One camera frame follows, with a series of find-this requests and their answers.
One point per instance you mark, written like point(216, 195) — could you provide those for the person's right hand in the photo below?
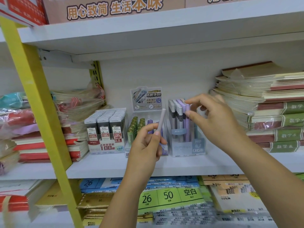
point(218, 123)

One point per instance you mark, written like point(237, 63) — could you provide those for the person's left hand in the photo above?
point(145, 156)

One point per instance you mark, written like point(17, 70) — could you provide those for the rows of lead tubes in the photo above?
point(130, 135)

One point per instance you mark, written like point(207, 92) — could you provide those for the cluster of slim refills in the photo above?
point(177, 116)

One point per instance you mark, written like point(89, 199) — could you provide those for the rows of lead cases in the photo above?
point(92, 121)

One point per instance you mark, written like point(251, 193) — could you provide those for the person's right forearm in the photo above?
point(270, 185)

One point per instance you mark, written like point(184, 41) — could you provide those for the person's left forearm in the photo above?
point(123, 204)

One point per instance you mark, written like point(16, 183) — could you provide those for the clear box with blue label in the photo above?
point(187, 150)

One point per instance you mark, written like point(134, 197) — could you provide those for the clear display of green purple tubes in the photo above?
point(146, 96)

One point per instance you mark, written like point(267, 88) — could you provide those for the beige notebook stack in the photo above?
point(242, 85)
point(237, 201)

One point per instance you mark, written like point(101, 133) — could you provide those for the stack of blue paper packs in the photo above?
point(89, 184)

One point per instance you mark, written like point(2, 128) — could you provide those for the stack of gold paper packs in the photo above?
point(95, 199)

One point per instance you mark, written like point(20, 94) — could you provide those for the crumpled plastic-wrapped notebook pack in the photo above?
point(76, 104)

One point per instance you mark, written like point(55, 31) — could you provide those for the green wrapped paper pack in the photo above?
point(300, 176)

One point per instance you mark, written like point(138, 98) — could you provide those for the yellow notebook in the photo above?
point(51, 197)

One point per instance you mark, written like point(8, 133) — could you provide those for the pink paper sheet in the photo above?
point(27, 130)

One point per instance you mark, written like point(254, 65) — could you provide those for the orange pink sign board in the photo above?
point(54, 16)
point(197, 2)

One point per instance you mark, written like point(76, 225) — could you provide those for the wrapped red-band notebook pack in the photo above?
point(21, 118)

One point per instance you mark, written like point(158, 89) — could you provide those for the wrapped purple-band notebook stack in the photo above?
point(8, 161)

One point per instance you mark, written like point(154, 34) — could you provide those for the red white receipt book bundle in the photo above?
point(12, 201)

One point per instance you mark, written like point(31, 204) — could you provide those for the wrapped teal-band notebook pack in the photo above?
point(13, 100)

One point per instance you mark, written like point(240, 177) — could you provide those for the red white striped pack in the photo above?
point(26, 9)

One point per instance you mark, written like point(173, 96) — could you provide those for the yellow slotted bracket rail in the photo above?
point(97, 71)

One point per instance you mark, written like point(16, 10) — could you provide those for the yellow shelf post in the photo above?
point(35, 92)

